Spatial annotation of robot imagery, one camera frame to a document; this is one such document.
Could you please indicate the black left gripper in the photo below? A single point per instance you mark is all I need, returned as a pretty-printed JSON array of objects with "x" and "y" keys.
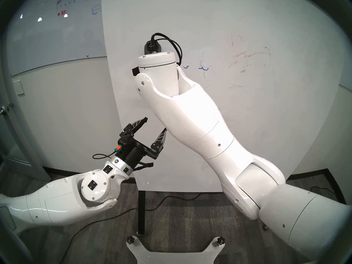
[{"x": 134, "y": 154}]

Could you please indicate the black base knob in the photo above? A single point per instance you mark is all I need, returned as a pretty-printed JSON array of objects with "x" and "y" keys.
[
  {"x": 220, "y": 240},
  {"x": 131, "y": 240}
]

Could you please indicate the white wall light switch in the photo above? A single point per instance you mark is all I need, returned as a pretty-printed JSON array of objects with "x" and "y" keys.
[{"x": 18, "y": 87}]

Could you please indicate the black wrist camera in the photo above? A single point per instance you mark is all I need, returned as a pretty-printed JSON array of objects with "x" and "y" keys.
[
  {"x": 151, "y": 47},
  {"x": 125, "y": 142}
]

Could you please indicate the black wall baseboard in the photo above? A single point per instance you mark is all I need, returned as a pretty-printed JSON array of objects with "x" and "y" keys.
[
  {"x": 82, "y": 174},
  {"x": 316, "y": 173}
]

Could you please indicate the wall glass board with graphs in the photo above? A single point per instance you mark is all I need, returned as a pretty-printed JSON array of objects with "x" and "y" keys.
[{"x": 55, "y": 38}]

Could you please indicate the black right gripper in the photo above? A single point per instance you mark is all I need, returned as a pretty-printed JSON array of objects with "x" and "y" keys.
[{"x": 135, "y": 71}]

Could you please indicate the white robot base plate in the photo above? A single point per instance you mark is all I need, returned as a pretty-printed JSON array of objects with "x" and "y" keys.
[{"x": 176, "y": 256}]

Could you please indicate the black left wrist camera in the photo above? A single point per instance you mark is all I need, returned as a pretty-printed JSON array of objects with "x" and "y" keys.
[{"x": 125, "y": 142}]

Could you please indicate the large white freestanding whiteboard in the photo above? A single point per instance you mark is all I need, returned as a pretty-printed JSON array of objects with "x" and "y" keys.
[{"x": 247, "y": 115}]

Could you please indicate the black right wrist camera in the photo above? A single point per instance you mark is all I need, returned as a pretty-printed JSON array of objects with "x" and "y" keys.
[{"x": 151, "y": 47}]

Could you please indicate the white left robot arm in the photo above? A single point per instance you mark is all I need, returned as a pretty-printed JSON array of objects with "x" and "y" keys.
[{"x": 55, "y": 200}]

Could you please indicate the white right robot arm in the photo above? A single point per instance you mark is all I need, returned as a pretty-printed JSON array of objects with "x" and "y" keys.
[{"x": 220, "y": 142}]

